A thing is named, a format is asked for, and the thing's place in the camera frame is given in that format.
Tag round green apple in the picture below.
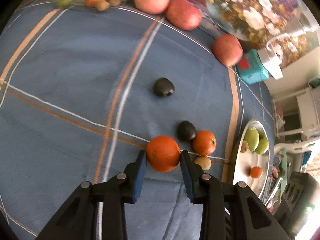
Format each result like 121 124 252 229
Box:
255 138 270 154

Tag brown kiwi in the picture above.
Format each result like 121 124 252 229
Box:
194 156 212 171
240 140 249 153

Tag large front orange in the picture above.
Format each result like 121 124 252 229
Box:
146 135 181 173

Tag small fruits in container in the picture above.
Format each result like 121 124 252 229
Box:
54 0 123 12

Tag small orange on tray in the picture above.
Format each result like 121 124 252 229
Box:
249 166 263 179

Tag orange with stem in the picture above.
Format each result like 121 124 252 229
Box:
193 130 217 156

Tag green mango on tray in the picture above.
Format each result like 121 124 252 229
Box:
244 127 260 152

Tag white shelf unit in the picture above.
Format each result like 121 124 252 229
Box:
272 86 319 140

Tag dark plum beside oranges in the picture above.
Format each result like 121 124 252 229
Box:
177 120 196 141

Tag blue plaid tablecloth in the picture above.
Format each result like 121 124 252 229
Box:
1 0 274 239

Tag teal house-shaped box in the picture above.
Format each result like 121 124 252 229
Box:
236 49 270 85

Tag lone dark plum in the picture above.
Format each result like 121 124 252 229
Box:
153 77 175 97

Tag white desk lamp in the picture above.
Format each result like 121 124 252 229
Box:
257 14 317 80

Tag right red apple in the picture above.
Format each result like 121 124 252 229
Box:
212 34 243 68

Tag red apple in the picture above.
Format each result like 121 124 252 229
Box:
165 0 202 31
212 34 243 68

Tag floral painting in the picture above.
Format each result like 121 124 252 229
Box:
164 0 320 69

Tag middle red apple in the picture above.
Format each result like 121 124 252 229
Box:
165 0 202 31

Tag pale pink apple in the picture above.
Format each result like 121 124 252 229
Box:
134 0 170 15

